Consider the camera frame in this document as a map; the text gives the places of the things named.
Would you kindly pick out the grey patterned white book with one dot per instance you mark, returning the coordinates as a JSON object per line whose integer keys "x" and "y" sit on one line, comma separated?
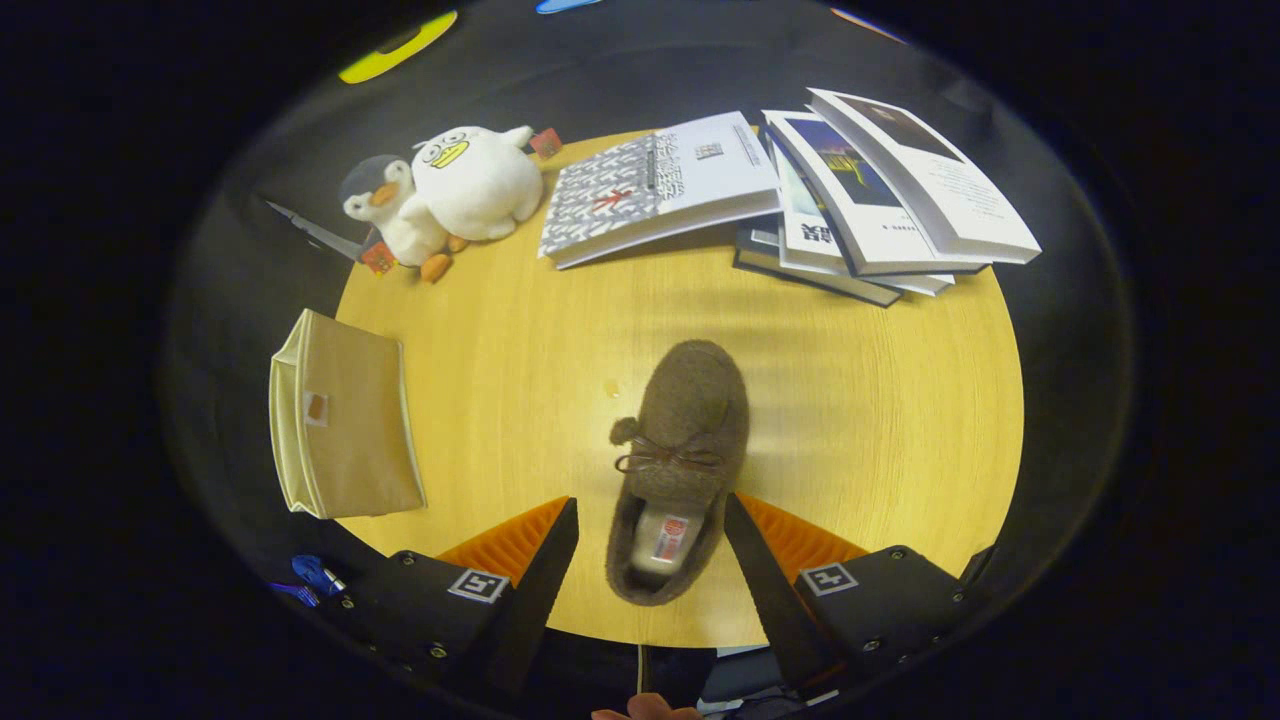
{"x": 640, "y": 190}

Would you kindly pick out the beige fabric storage box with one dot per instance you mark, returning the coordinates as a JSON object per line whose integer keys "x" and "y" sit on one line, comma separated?
{"x": 355, "y": 420}

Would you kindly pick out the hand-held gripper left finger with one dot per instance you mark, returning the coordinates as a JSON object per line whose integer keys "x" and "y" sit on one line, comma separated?
{"x": 540, "y": 600}

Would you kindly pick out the brown fuzzy slipper shoe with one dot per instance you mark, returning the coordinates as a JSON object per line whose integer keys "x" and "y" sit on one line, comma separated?
{"x": 695, "y": 400}

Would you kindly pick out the blue cloth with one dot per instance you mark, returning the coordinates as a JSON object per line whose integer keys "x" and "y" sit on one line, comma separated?
{"x": 315, "y": 575}

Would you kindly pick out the grey white penguin plush toy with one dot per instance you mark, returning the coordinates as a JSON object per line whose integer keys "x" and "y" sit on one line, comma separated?
{"x": 410, "y": 230}

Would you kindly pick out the white book dark photo cover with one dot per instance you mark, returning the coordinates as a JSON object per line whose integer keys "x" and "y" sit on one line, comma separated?
{"x": 960, "y": 190}

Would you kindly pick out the white book black print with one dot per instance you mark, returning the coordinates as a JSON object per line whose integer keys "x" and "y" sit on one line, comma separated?
{"x": 810, "y": 235}

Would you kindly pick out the white duck plush toy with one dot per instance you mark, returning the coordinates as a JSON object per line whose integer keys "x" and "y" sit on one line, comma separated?
{"x": 480, "y": 185}

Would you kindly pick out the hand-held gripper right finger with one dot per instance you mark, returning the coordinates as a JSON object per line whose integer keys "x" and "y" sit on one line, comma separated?
{"x": 770, "y": 600}

